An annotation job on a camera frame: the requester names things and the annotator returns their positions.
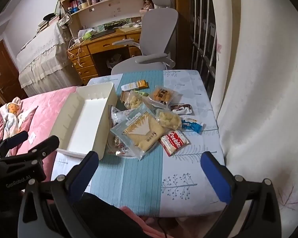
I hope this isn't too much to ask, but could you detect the orange cracker packet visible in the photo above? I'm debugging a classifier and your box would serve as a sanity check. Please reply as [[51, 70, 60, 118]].
[[148, 86, 179, 109]]

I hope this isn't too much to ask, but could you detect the stack of books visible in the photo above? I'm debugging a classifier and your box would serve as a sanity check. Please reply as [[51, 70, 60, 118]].
[[37, 15, 60, 31]]

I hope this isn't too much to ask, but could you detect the chocolate snack red wrapper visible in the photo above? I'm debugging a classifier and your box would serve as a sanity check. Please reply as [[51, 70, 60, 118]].
[[109, 145, 138, 158]]

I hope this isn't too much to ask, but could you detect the pink blanket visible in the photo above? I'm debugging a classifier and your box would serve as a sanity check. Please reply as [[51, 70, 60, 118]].
[[0, 85, 81, 181]]

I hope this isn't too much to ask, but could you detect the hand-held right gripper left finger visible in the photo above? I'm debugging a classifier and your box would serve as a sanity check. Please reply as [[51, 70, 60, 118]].
[[17, 151, 100, 238]]

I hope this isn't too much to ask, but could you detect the floral fabric bag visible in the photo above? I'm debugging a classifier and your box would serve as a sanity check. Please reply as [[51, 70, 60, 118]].
[[58, 12, 72, 28]]

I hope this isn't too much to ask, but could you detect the brown wooden door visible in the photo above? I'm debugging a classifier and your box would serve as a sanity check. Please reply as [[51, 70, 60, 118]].
[[0, 41, 21, 106]]

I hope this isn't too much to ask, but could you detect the waste bin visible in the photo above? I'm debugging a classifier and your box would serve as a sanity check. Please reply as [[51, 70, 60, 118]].
[[107, 53, 122, 68]]

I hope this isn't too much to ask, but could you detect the green tissue pack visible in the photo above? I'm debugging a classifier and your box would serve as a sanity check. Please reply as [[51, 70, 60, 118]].
[[81, 30, 96, 41]]

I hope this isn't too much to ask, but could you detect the wooden desk with drawers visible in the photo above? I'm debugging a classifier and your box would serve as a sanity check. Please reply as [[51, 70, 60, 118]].
[[67, 23, 143, 85]]

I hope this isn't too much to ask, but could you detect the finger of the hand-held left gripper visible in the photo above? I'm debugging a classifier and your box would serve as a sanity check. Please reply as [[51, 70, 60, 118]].
[[0, 135, 60, 169], [0, 131, 29, 158]]

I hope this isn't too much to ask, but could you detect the black keyboard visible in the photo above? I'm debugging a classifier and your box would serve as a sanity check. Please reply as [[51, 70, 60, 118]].
[[89, 29, 116, 39]]

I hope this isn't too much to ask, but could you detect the white cable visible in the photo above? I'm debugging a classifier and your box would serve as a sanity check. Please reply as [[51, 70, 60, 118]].
[[68, 38, 83, 67]]

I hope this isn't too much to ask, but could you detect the doll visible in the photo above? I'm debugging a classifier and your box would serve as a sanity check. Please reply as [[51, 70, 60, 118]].
[[140, 0, 154, 12]]

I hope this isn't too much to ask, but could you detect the brown snack packet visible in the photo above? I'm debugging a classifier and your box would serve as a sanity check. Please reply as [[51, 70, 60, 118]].
[[120, 91, 132, 108]]

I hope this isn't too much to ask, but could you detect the clear nut bar packet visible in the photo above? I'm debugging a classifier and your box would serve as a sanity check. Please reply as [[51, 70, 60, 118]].
[[108, 129, 126, 149]]

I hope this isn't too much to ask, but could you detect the white floral curtain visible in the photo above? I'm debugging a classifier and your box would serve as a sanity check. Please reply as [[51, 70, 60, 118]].
[[209, 0, 298, 238]]

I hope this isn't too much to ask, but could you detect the pink garment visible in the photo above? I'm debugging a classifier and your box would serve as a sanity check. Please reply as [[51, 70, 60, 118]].
[[119, 204, 179, 238]]

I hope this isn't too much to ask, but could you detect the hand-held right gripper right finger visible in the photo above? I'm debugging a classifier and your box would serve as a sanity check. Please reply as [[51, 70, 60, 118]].
[[201, 151, 282, 238]]

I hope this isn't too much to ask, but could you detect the white black-print snack packet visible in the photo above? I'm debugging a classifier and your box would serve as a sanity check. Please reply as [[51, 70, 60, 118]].
[[111, 106, 132, 127]]

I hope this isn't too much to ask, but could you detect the clear puff snack bag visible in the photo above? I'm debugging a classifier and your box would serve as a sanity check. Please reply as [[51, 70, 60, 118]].
[[125, 90, 149, 109], [156, 108, 183, 131]]

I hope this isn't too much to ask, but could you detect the orange white bar packet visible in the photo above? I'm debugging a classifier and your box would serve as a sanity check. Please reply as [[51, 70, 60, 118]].
[[121, 80, 149, 91]]

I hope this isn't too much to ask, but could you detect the grey office chair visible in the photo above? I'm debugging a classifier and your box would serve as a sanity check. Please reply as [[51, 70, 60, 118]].
[[111, 0, 178, 76]]

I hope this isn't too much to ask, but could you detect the metal window grille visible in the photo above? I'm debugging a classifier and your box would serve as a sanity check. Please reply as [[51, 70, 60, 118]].
[[189, 0, 218, 97]]

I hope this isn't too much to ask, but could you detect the white plastic tray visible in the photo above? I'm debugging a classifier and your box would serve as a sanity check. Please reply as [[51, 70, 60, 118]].
[[50, 83, 118, 160]]

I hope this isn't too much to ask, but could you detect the dark brown chocolate packet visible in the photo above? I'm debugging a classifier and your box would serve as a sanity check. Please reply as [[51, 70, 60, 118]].
[[170, 103, 192, 115]]

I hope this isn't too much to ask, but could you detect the brown wooden window frame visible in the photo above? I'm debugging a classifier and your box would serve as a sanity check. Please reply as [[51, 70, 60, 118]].
[[174, 0, 192, 70]]

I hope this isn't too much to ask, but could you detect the cream lace furniture cover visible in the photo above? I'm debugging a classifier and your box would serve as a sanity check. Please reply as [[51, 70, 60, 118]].
[[16, 21, 82, 97]]

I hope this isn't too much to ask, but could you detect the wooden bookshelf hutch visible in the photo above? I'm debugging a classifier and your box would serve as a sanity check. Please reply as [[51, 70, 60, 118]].
[[55, 0, 174, 29]]

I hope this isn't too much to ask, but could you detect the light blue bread packet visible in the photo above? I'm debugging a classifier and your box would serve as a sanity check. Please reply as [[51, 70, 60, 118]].
[[110, 103, 168, 160]]

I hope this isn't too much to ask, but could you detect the blue candy wrapper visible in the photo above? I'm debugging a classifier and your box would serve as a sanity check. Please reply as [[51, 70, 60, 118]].
[[181, 118, 204, 132]]

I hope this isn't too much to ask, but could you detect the black garment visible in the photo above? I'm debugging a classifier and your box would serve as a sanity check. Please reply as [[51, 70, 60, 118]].
[[73, 192, 149, 238]]

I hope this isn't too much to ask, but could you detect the red white cookie packet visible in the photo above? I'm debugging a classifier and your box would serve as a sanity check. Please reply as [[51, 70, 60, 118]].
[[159, 130, 190, 156]]

